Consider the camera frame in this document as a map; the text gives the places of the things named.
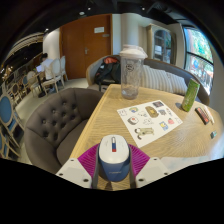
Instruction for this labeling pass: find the white cartoon sticker sheet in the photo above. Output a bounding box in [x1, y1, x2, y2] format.
[116, 99, 184, 149]

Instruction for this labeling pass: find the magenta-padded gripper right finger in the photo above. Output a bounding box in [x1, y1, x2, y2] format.
[128, 143, 171, 189]

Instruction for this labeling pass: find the green drink can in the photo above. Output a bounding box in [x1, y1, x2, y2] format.
[180, 78, 201, 113]

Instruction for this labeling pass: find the white tube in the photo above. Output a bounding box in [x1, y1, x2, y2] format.
[202, 104, 216, 125]

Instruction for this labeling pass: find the person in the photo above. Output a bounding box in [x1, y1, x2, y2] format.
[35, 52, 55, 81]

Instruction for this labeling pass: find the grey tufted armchair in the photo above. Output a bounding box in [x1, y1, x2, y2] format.
[24, 87, 105, 175]

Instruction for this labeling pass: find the black and red flat box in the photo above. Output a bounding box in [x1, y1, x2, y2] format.
[194, 106, 211, 126]

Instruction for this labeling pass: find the glass door cabinet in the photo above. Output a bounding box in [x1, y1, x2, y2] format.
[146, 23, 178, 65]

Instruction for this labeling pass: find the group of blue chairs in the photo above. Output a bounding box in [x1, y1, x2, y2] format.
[0, 83, 26, 159]

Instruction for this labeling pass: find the group of white chairs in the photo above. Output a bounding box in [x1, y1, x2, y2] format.
[26, 55, 69, 98]

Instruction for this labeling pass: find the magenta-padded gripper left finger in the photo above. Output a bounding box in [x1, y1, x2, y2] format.
[55, 143, 101, 190]

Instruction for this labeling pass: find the striped cushion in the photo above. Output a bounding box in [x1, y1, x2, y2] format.
[166, 71, 189, 96]
[139, 64, 174, 94]

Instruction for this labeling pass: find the clear shaker bottle white lid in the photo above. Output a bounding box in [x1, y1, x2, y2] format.
[119, 44, 148, 100]

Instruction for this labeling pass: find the brown wooden door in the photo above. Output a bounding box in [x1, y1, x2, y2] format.
[59, 13, 113, 80]

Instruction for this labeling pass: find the large black-framed window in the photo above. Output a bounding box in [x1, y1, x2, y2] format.
[182, 26, 214, 96]

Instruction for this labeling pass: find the black and red backpack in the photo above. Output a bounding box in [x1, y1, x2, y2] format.
[94, 55, 122, 86]

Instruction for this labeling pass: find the grey curved sofa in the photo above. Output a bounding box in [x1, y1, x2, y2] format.
[85, 54, 211, 106]

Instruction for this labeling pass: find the white and blue computer mouse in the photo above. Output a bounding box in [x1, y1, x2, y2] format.
[97, 134, 131, 183]

